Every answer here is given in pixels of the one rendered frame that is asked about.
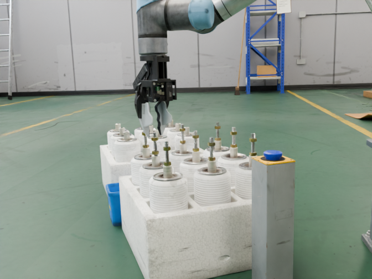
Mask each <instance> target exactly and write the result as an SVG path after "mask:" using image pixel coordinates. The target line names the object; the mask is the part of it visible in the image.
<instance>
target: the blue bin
mask: <svg viewBox="0 0 372 279"><path fill-rule="evenodd" d="M106 191H107V195H108V205H109V211H110V218H111V221H112V224H113V226H121V225H122V219H121V203H120V186H119V183H111V184H106Z"/></svg>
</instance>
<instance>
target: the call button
mask: <svg viewBox="0 0 372 279"><path fill-rule="evenodd" d="M263 155H264V156H265V157H266V159H268V160H278V159H280V157H282V152H281V151H277V150H268V151H264V153H263Z"/></svg>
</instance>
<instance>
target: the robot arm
mask: <svg viewBox="0 0 372 279"><path fill-rule="evenodd" d="M255 1H257V0H137V10H136V14H137V30H138V53H139V55H141V56H139V58H140V61H146V62H147V63H145V64H144V65H143V67H142V69H141V70H140V72H139V74H138V75H137V77H136V79H135V80H134V82H133V84H132V85H133V88H134V91H135V92H136V96H135V109H136V113H137V116H138V118H139V122H140V124H141V127H142V129H143V131H144V133H145V134H146V136H147V137H149V132H150V129H149V126H150V125H152V123H153V117H152V115H151V114H150V111H151V108H150V106H149V103H148V102H157V101H159V102H158V103H157V104H156V105H155V107H154V108H155V111H156V113H157V122H158V127H157V128H158V132H159V134H160V135H162V134H163V132H164V130H165V127H166V124H168V123H171V122H172V115H171V114H170V113H169V112H168V111H167V108H168V105H169V102H170V101H173V100H176V99H177V88H176V80H171V79H168V78H167V62H169V56H167V55H166V54H167V53H168V48H167V46H168V43H167V31H177V30H190V31H193V32H196V33H199V34H208V33H211V32H212V31H213V30H214V29H215V28H216V27H217V25H219V24H220V23H222V22H223V21H225V20H227V19H228V18H230V17H232V16H233V15H234V14H236V13H238V12H239V11H241V10H243V9H244V8H246V7H247V6H249V5H250V4H252V3H254V2H255ZM172 85H174V88H175V95H173V88H172Z"/></svg>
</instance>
